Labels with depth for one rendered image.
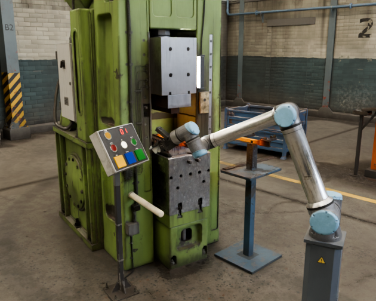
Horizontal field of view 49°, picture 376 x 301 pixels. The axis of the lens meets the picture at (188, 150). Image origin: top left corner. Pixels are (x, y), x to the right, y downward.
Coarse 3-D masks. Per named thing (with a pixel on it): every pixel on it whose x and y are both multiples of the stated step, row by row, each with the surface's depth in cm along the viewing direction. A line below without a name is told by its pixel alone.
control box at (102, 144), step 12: (96, 132) 249; (108, 132) 255; (120, 132) 264; (132, 132) 274; (96, 144) 251; (108, 144) 252; (120, 144) 260; (132, 144) 269; (108, 156) 248; (108, 168) 250; (120, 168) 251
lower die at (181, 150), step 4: (152, 136) 334; (156, 136) 333; (160, 136) 329; (152, 140) 324; (152, 144) 320; (176, 148) 304; (180, 148) 307; (184, 148) 309; (188, 148) 311; (168, 152) 301; (172, 152) 303; (176, 152) 305; (180, 152) 307; (184, 152) 310
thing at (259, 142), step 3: (240, 138) 309; (243, 138) 307; (246, 138) 306; (246, 141) 305; (249, 141) 303; (255, 141) 299; (258, 141) 296; (261, 141) 296; (264, 141) 293; (267, 141) 291; (270, 141) 292; (258, 144) 296; (261, 144) 296; (264, 144) 294; (267, 144) 293; (267, 147) 292
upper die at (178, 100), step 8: (152, 96) 310; (160, 96) 300; (168, 96) 292; (176, 96) 295; (184, 96) 299; (152, 104) 312; (160, 104) 302; (168, 104) 293; (176, 104) 297; (184, 104) 301
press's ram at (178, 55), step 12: (156, 48) 285; (168, 48) 284; (180, 48) 289; (192, 48) 295; (156, 60) 288; (168, 60) 286; (180, 60) 291; (192, 60) 297; (156, 72) 290; (168, 72) 288; (180, 72) 293; (192, 72) 299; (156, 84) 292; (168, 84) 290; (180, 84) 295; (192, 84) 301
